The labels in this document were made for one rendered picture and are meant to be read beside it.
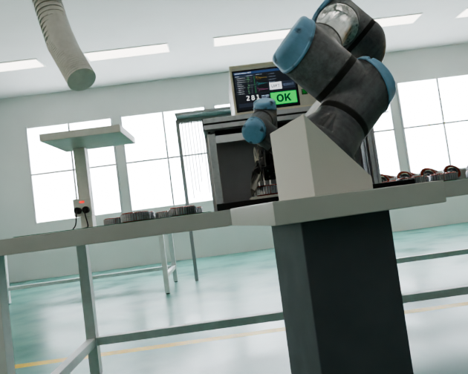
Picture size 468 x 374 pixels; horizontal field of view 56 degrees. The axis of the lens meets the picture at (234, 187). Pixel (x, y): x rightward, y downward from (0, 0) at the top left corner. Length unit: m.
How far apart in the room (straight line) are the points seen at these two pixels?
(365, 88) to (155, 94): 7.56
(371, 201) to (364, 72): 0.30
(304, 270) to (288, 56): 0.43
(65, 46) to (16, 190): 6.30
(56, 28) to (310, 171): 2.19
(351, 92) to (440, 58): 8.52
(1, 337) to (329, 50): 1.25
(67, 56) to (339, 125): 2.00
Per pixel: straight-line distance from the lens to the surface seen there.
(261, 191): 1.59
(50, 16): 2.86
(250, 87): 1.83
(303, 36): 0.94
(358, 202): 0.77
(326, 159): 0.82
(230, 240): 8.04
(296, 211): 0.73
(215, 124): 1.76
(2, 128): 9.08
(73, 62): 2.63
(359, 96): 0.94
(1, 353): 1.61
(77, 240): 1.43
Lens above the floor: 0.74
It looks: 3 degrees up
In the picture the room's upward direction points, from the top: 7 degrees counter-clockwise
